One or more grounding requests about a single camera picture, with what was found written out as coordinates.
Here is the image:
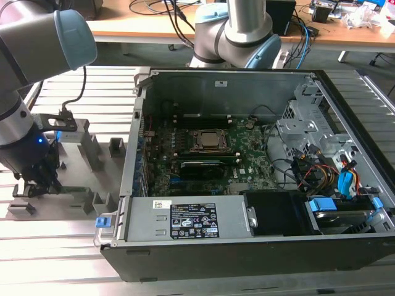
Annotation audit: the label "black camera cable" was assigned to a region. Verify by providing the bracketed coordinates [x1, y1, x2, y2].
[59, 65, 88, 120]

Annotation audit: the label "black RAM slot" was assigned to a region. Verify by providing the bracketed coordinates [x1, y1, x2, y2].
[174, 150, 241, 158]
[174, 120, 232, 130]
[174, 113, 232, 121]

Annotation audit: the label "silver CPU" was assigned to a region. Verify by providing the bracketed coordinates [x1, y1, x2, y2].
[200, 131, 228, 149]

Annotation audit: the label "thin black wire loop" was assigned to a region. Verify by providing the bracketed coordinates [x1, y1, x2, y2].
[251, 104, 278, 124]

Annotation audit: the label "black computer tower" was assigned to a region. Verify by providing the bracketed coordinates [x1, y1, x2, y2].
[265, 0, 297, 36]

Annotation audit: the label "metal socket cover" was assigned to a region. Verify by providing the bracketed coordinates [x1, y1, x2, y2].
[191, 129, 233, 152]

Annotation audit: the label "CPU socket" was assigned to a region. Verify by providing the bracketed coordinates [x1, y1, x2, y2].
[188, 128, 235, 154]

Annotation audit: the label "black open PC case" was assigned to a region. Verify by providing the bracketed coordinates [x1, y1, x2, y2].
[94, 68, 395, 283]

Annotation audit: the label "grey power supply with label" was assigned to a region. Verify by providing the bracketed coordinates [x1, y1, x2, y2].
[125, 195, 256, 243]

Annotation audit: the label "yellow red wire bundle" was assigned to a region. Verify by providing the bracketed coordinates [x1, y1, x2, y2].
[304, 165, 338, 189]

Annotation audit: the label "green motherboard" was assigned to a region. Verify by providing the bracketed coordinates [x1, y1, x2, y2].
[143, 118, 278, 197]

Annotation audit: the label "clear plastic bags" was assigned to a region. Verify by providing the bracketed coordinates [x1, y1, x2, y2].
[342, 6, 389, 30]

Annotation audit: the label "blue cable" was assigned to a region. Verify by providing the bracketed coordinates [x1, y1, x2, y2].
[297, 23, 311, 70]

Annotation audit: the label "black graphics card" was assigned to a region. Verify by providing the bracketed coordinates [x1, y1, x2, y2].
[178, 160, 226, 181]

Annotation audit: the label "black plastic shroud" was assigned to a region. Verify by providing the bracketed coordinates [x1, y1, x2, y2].
[243, 191, 309, 237]

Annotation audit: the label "white power strip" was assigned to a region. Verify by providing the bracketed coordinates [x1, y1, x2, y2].
[273, 51, 289, 68]

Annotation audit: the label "metal drive cage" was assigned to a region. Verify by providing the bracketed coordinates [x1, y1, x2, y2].
[276, 83, 356, 161]

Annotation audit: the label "wooden desk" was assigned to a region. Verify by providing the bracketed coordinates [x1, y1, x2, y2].
[86, 0, 395, 67]

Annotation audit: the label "grey parts rack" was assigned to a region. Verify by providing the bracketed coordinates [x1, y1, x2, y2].
[7, 118, 129, 221]

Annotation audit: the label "small black box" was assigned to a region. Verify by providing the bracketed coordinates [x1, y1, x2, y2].
[311, 4, 333, 22]

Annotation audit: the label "blue flat wire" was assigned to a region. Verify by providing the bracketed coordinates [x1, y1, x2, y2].
[338, 171, 356, 201]

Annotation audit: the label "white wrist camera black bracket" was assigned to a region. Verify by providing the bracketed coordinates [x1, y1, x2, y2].
[46, 113, 78, 143]

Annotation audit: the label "hard disk in blue carrier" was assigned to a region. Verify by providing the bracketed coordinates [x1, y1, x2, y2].
[305, 197, 385, 235]

